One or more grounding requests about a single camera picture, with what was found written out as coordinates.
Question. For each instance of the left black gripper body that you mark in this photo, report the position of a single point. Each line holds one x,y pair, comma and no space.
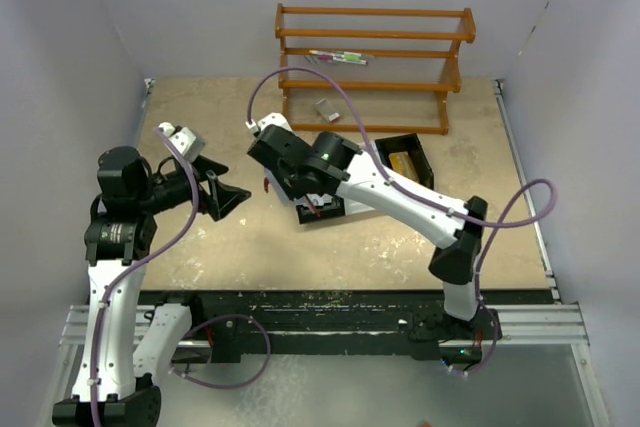
207,202

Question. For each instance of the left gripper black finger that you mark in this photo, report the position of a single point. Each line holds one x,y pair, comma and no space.
227,198
203,165

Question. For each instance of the black and white organiser tray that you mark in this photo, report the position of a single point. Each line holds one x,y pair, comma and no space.
337,207

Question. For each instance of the red leather card holder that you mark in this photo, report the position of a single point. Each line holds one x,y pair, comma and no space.
308,207

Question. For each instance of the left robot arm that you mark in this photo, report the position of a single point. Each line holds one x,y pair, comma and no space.
118,382

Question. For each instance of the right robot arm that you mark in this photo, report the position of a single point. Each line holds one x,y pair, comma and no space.
337,167

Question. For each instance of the yellow card stack in tray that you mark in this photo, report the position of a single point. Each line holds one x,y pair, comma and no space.
402,164

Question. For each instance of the small grey box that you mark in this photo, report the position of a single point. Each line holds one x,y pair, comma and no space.
328,112

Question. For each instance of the wooden three-tier shelf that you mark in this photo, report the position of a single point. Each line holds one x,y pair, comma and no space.
414,50

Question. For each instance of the bundle of coloured pens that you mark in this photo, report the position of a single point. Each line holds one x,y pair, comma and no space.
338,57

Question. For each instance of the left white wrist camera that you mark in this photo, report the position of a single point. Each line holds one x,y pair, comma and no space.
188,142

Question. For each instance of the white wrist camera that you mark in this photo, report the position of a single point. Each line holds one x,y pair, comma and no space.
188,142
275,119

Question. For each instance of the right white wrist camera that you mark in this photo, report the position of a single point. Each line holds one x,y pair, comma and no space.
275,119

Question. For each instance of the aluminium frame rail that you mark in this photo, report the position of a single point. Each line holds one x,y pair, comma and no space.
520,325

